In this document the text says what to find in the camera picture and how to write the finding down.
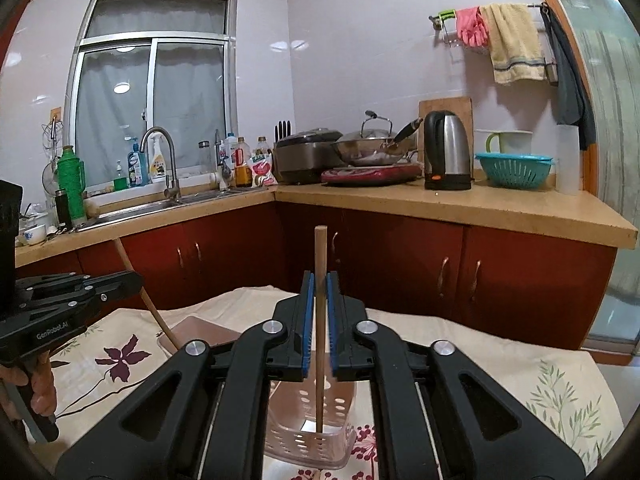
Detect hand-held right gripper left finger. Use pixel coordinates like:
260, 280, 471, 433
55, 270, 317, 480

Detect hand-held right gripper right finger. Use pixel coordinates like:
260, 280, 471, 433
325, 270, 587, 480

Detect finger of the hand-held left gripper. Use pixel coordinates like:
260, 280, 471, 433
15, 270, 144, 304
15, 289, 109, 319

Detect wooden chopstick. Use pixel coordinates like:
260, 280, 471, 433
314, 225, 329, 435
112, 237, 184, 354

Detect pink plastic utensil holder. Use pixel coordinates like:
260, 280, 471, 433
156, 315, 359, 471

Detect person's left hand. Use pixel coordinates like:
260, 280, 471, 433
0, 352, 57, 418

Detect steel kitchen sink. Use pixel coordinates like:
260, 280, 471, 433
75, 190, 226, 233

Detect red kitchen cabinet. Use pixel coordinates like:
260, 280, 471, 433
15, 200, 618, 351

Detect black bottle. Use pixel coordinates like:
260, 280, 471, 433
54, 189, 74, 231

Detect green thermos flask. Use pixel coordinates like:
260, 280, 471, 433
56, 145, 87, 228

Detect blue detergent bottle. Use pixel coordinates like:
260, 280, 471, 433
127, 137, 150, 187

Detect steel kitchen faucet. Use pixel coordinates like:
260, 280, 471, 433
140, 126, 182, 203

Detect white spray bottle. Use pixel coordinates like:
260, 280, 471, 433
149, 133, 169, 181

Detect hanging metal strainer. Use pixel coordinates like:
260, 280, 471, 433
40, 115, 64, 196

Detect red induction cooker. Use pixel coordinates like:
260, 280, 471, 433
321, 162, 421, 184

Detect red white snack packet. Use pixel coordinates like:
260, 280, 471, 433
249, 155, 279, 188

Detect dark rice cooker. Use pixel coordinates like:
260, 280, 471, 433
274, 129, 345, 185

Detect amber oil bottle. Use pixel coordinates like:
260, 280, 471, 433
235, 137, 254, 188

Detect floral tablecloth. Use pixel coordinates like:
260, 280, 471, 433
47, 285, 626, 480

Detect knife block with knives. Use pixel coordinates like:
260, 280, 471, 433
272, 120, 294, 153

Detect glass wok lid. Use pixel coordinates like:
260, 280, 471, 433
336, 110, 397, 142

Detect beige kitchen countertop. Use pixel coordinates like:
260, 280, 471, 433
15, 170, 639, 268

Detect steel electric kettle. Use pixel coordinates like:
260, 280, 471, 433
423, 110, 473, 191

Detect sliding aluminium window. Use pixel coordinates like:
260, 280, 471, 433
67, 0, 238, 181

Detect teal plastic colander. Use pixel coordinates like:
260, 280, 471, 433
474, 152, 556, 190

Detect wooden cutting board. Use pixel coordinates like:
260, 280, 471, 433
418, 96, 474, 161

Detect metal towel rack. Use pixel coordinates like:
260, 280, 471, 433
429, 2, 559, 86

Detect pink rubber gloves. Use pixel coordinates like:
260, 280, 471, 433
454, 6, 490, 47

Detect yellow towel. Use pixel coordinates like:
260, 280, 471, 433
479, 3, 547, 85

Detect grey cloth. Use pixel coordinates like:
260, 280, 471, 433
540, 2, 597, 151

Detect frosted glass door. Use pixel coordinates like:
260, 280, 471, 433
542, 0, 640, 351

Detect steel wok black handle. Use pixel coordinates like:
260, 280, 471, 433
331, 117, 424, 167

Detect white mug green handle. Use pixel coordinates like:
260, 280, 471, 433
474, 129, 534, 156

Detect red wall cabinet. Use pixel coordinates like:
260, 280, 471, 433
0, 0, 43, 68

